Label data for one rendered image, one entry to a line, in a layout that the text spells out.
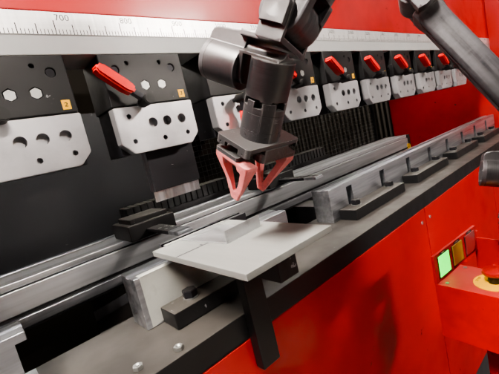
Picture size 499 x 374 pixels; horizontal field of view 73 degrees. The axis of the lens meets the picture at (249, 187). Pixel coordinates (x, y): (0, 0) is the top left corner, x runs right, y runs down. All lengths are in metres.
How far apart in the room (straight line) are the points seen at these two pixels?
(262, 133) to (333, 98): 0.57
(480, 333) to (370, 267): 0.25
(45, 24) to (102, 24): 0.08
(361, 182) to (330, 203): 0.17
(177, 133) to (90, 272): 0.40
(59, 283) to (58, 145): 0.38
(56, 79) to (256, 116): 0.31
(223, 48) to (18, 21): 0.29
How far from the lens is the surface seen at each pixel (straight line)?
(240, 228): 0.58
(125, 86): 0.58
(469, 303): 0.81
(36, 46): 0.61
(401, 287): 1.06
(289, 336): 0.70
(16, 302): 0.85
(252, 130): 0.45
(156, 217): 0.86
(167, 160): 0.66
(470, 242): 0.94
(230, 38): 0.48
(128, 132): 0.60
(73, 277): 0.86
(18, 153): 0.56
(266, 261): 0.45
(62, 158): 0.57
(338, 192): 1.00
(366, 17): 1.26
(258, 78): 0.43
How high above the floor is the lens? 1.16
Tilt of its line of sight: 8 degrees down
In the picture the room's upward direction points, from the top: 13 degrees counter-clockwise
